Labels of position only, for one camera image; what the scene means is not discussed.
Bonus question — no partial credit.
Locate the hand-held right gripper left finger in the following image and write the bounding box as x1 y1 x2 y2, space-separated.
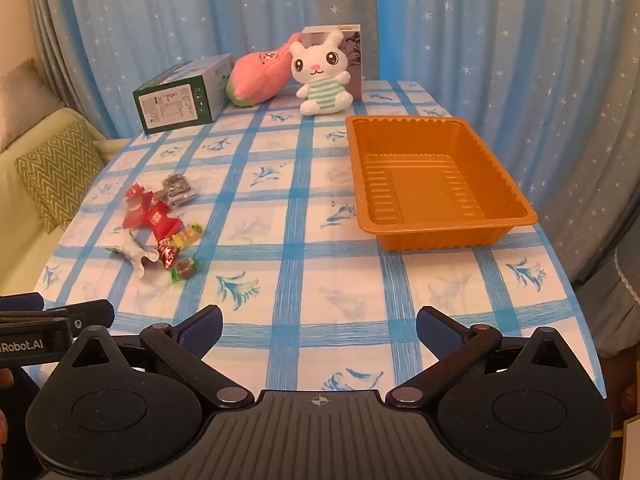
60 305 254 410

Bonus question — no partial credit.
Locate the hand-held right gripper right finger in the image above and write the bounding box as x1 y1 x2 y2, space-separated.
385 306 581 409

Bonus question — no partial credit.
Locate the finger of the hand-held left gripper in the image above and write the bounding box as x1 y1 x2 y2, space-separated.
0 293 45 314
0 299 116 339

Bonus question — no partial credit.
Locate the orange plastic tray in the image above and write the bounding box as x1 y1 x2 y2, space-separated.
345 115 538 252

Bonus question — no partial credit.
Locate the light green sofa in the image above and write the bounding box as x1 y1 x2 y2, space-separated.
0 105 122 297

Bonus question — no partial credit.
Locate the green wrapped brown candy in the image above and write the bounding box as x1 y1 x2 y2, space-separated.
169 258 200 284

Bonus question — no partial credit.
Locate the white wrapped candy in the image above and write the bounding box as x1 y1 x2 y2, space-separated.
104 237 160 277

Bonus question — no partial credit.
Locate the dark red wrapped candy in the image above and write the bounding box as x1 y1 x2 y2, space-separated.
157 239 180 269

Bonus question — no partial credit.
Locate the yellow orange wrapped candy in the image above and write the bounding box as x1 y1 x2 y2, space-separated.
171 222 205 249

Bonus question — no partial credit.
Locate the large red candy packet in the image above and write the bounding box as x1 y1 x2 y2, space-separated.
125 200 184 242

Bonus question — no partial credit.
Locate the small red candy packet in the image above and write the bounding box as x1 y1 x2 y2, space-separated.
124 184 152 209

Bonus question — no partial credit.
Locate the green chevron cushion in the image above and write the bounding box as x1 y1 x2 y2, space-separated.
14 119 106 234

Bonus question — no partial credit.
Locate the grey snack packet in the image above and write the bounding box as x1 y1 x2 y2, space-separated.
159 173 196 206

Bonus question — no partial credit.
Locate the grey lace-trimmed cloth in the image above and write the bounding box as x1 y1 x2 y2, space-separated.
612 239 640 307

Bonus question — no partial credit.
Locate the light wooden board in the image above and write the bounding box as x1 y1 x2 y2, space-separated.
621 414 640 480

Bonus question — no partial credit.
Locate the green cardboard box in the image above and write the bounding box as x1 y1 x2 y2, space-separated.
132 53 236 135

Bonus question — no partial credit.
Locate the pink plush toy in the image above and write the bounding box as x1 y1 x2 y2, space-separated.
227 32 304 108

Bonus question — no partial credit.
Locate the white bunny plush toy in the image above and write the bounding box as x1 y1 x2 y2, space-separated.
289 29 355 116

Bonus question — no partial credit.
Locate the blue star curtain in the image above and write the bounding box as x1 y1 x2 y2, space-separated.
372 0 640 286
27 0 377 140

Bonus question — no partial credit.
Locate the grey and white box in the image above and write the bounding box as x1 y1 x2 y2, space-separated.
301 23 364 103

